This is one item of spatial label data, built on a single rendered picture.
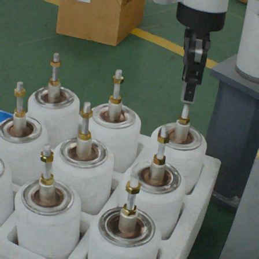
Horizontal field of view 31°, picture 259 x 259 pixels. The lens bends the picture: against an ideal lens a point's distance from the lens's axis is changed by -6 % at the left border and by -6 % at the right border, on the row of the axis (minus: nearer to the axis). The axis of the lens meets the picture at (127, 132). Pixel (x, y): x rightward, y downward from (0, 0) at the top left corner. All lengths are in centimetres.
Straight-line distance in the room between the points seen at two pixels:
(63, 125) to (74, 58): 74
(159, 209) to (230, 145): 35
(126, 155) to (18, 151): 19
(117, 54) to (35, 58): 28
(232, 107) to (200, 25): 32
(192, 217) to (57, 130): 28
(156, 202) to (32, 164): 22
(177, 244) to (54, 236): 19
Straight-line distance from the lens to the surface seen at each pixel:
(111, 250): 62
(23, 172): 80
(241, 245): 84
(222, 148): 103
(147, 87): 147
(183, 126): 80
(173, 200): 71
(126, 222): 63
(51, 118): 86
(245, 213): 79
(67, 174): 73
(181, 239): 75
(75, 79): 147
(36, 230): 67
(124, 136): 82
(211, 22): 69
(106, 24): 169
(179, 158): 79
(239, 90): 95
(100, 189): 76
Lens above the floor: 71
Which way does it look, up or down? 34 degrees down
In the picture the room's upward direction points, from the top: 8 degrees clockwise
